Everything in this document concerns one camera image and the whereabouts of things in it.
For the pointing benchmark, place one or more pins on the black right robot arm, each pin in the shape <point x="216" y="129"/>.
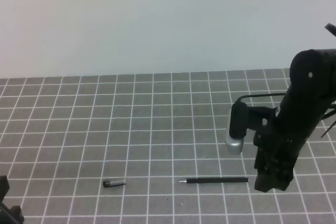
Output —
<point x="309" y="96"/>

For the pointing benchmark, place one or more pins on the grey grid tablecloth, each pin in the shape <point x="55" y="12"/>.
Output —
<point x="61" y="137"/>

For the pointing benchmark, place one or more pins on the black pen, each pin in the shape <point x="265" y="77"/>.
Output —
<point x="213" y="180"/>

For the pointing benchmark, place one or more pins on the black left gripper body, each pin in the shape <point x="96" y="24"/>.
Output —
<point x="11" y="211"/>

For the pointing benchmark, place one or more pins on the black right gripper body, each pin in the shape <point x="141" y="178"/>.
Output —
<point x="278" y="150"/>

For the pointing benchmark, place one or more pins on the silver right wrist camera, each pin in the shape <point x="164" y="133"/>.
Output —
<point x="237" y="127"/>

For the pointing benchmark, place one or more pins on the clear pen cap black tip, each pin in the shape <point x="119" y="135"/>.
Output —
<point x="109" y="183"/>

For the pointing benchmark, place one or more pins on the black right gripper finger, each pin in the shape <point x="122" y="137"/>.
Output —
<point x="265" y="180"/>

